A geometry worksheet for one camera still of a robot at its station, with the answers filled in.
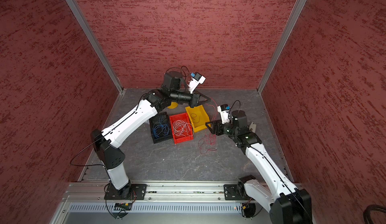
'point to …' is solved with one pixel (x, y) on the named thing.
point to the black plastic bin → (161, 138)
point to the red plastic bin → (184, 116)
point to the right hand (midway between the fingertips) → (209, 125)
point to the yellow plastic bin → (198, 117)
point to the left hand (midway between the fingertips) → (208, 102)
